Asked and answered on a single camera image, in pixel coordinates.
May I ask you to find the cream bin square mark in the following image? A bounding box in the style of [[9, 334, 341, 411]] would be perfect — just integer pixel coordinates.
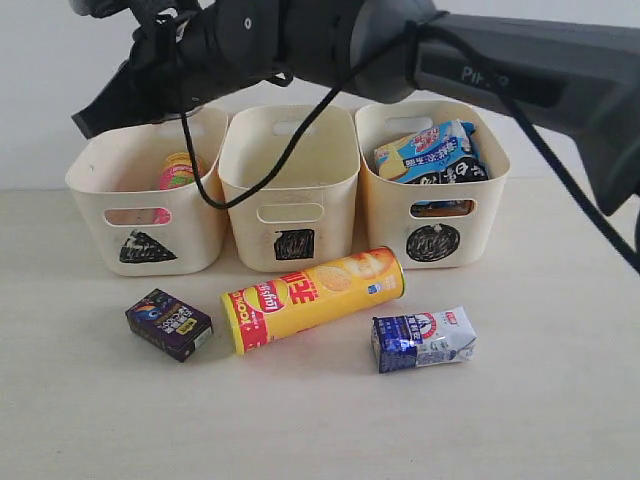
[[218, 105, 360, 272]]

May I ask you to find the cream bin triangle mark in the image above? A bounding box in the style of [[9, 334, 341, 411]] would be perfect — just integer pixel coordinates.
[[65, 120, 228, 276]]

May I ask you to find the black cable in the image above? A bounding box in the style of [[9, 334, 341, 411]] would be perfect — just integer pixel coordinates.
[[149, 9, 640, 276]]

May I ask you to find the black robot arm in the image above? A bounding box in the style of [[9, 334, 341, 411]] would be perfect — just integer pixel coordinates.
[[72, 1, 639, 214]]

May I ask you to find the purple small carton box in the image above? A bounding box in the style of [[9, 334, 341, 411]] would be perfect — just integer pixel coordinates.
[[125, 289, 214, 363]]

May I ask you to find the blue white milk carton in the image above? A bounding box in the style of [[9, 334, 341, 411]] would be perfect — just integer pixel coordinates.
[[371, 307, 477, 374]]

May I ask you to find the cream bin circle mark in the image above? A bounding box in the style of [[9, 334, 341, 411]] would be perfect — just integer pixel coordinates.
[[354, 100, 510, 270]]

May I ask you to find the pink Lays chips can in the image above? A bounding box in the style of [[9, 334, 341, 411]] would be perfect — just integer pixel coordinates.
[[153, 152, 206, 225]]

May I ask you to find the blue instant noodle bag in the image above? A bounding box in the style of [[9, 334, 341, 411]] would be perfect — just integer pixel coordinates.
[[374, 119, 490, 185]]

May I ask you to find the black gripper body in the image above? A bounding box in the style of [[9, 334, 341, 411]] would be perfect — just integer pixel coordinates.
[[123, 9, 210, 120]]

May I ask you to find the yellow Lays chips can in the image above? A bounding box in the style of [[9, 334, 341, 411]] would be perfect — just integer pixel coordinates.
[[221, 246, 405, 355]]

